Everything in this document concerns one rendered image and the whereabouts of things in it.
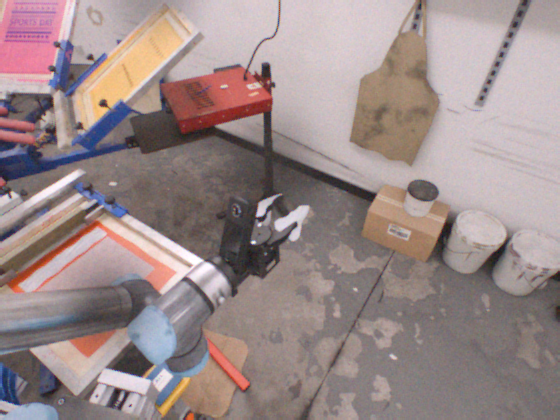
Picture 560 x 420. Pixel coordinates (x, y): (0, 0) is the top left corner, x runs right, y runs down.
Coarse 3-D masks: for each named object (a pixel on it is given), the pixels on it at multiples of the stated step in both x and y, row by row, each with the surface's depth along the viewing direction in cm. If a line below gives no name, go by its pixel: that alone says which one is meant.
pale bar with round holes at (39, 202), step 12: (60, 180) 167; (72, 180) 167; (84, 180) 172; (48, 192) 161; (60, 192) 166; (24, 204) 156; (36, 204) 157; (48, 204) 162; (12, 216) 151; (24, 216) 155; (0, 228) 148; (12, 228) 153
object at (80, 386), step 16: (64, 208) 162; (32, 224) 155; (48, 224) 158; (128, 224) 155; (16, 240) 149; (160, 240) 148; (0, 256) 146; (176, 256) 145; (192, 256) 143; (48, 352) 116; (112, 352) 116; (64, 368) 113; (96, 368) 113; (64, 384) 109; (80, 384) 109; (96, 384) 113
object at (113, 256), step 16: (96, 224) 159; (112, 240) 153; (128, 240) 153; (80, 256) 147; (96, 256) 147; (112, 256) 147; (128, 256) 147; (144, 256) 147; (96, 272) 142; (112, 272) 142; (128, 272) 142; (144, 272) 142; (160, 272) 142; (176, 272) 142; (160, 288) 136
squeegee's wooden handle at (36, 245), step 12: (72, 216) 149; (84, 216) 154; (48, 228) 144; (60, 228) 146; (72, 228) 151; (36, 240) 140; (48, 240) 144; (12, 252) 136; (24, 252) 137; (36, 252) 142; (0, 264) 132; (12, 264) 135
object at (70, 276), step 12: (36, 264) 144; (72, 264) 144; (24, 276) 140; (60, 276) 140; (72, 276) 140; (84, 276) 140; (12, 288) 137; (48, 288) 137; (60, 288) 137; (96, 336) 123; (108, 336) 123; (84, 348) 121; (96, 348) 121
